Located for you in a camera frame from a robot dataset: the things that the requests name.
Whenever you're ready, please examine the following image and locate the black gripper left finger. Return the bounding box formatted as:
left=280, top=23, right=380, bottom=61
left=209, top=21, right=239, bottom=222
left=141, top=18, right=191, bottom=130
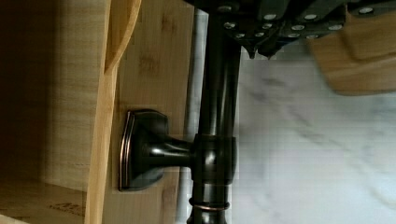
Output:
left=186, top=0, right=281, bottom=60

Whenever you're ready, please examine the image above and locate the small bamboo cutting board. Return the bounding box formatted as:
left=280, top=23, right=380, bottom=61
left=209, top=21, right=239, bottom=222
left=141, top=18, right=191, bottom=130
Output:
left=308, top=12, right=396, bottom=95

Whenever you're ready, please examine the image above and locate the bamboo drawer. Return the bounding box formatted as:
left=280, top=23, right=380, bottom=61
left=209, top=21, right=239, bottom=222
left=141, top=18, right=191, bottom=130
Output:
left=1, top=0, right=194, bottom=224

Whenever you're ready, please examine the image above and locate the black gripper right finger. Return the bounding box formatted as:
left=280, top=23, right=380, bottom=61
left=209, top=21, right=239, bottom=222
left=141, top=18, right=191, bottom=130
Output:
left=258, top=0, right=396, bottom=60

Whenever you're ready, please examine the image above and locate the black drawer handle bar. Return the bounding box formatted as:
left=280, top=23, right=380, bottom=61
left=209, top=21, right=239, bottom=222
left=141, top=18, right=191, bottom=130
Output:
left=118, top=14, right=241, bottom=224

